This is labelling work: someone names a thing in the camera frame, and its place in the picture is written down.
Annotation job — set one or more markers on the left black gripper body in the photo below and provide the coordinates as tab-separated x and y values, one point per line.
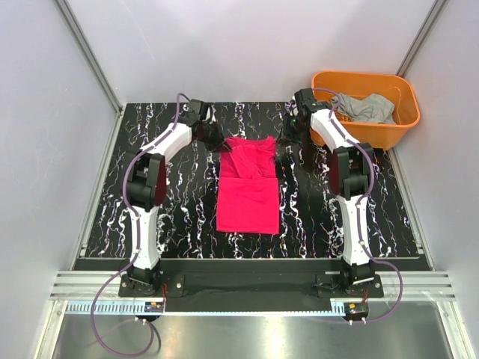
210	136

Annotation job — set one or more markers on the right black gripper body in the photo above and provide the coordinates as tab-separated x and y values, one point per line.
292	128

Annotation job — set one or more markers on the pink t shirt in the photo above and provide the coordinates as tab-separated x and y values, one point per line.
248	197

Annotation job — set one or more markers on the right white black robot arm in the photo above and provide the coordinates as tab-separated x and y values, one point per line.
351	180

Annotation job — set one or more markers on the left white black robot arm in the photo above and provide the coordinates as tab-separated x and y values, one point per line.
144	189

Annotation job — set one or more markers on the grey t shirt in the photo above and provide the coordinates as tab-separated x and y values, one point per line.
373	109

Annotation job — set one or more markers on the orange plastic basket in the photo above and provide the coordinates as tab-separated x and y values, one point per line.
406	112

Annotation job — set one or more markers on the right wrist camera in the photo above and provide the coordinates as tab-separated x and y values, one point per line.
306	102

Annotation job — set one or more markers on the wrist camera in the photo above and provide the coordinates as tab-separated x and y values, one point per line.
306	102
198	111

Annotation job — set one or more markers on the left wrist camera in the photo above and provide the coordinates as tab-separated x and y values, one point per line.
198	111

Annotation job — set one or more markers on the right aluminium frame post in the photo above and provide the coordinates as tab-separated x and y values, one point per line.
420	38

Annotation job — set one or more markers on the aluminium frame post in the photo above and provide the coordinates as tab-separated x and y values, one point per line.
420	38
84	47

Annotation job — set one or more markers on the left aluminium frame post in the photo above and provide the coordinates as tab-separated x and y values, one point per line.
84	47

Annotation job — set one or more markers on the slotted white cable duct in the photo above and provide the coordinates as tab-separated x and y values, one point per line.
150	308

